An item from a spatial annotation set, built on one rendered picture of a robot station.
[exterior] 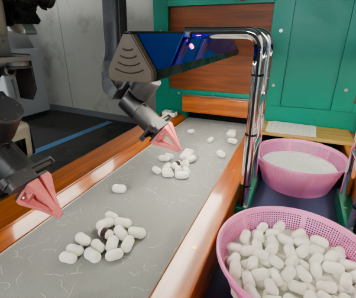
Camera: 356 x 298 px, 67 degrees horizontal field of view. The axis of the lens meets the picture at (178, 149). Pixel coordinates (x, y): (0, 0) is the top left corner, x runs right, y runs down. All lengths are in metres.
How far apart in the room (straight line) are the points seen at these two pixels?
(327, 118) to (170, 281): 0.91
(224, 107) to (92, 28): 2.94
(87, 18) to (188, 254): 3.64
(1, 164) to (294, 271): 0.53
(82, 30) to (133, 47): 3.59
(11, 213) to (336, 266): 0.63
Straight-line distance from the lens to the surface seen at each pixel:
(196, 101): 1.18
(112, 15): 0.79
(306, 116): 1.18
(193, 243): 0.51
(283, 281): 0.53
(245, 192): 0.69
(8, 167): 0.54
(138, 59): 0.43
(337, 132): 1.14
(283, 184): 0.84
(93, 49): 3.91
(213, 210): 0.59
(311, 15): 1.15
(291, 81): 1.17
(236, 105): 1.14
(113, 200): 0.68
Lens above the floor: 1.11
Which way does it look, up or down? 23 degrees down
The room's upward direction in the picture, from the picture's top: straight up
